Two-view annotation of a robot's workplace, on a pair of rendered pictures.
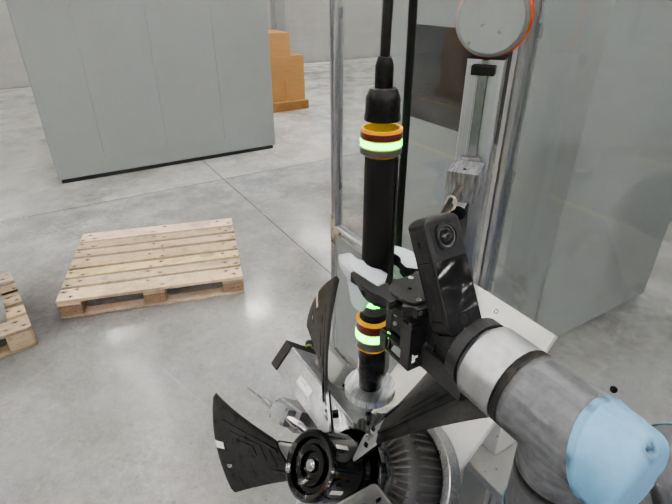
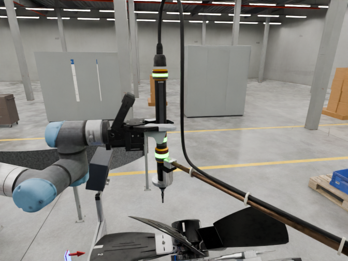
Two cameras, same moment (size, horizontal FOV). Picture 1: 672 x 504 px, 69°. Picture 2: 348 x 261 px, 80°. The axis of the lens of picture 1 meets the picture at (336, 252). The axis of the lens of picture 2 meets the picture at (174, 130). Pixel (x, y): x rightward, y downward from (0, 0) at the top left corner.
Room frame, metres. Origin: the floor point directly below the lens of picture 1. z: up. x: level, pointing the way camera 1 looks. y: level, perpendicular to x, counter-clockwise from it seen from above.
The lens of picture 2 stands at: (0.77, -0.59, 1.84)
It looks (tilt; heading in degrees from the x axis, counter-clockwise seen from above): 19 degrees down; 113
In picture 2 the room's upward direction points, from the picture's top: straight up
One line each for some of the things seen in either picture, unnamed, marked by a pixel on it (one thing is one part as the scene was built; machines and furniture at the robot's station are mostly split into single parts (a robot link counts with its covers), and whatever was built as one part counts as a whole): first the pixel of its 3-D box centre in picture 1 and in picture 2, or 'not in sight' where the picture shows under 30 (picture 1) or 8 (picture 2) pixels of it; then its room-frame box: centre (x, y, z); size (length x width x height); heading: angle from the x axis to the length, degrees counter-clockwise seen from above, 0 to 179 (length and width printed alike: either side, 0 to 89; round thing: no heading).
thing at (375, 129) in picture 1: (381, 141); (160, 74); (0.49, -0.05, 1.80); 0.04 x 0.04 x 0.03
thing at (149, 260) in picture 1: (158, 261); not in sight; (3.21, 1.36, 0.07); 1.20 x 1.00 x 0.15; 105
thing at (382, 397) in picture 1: (373, 358); (164, 170); (0.50, -0.05, 1.50); 0.09 x 0.07 x 0.10; 156
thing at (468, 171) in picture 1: (465, 180); not in sight; (1.07, -0.30, 1.54); 0.10 x 0.07 x 0.09; 156
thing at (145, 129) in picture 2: not in sight; (144, 128); (0.47, -0.10, 1.66); 0.09 x 0.05 x 0.02; 19
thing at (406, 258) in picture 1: (400, 273); (160, 134); (0.51, -0.08, 1.64); 0.09 x 0.03 x 0.06; 19
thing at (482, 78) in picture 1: (465, 197); not in sight; (1.11, -0.32, 1.48); 0.05 x 0.03 x 0.62; 66
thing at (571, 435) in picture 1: (574, 432); (69, 134); (0.27, -0.19, 1.64); 0.11 x 0.08 x 0.09; 31
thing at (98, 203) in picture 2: not in sight; (99, 207); (-0.09, 0.22, 0.96); 0.03 x 0.03 x 0.20; 31
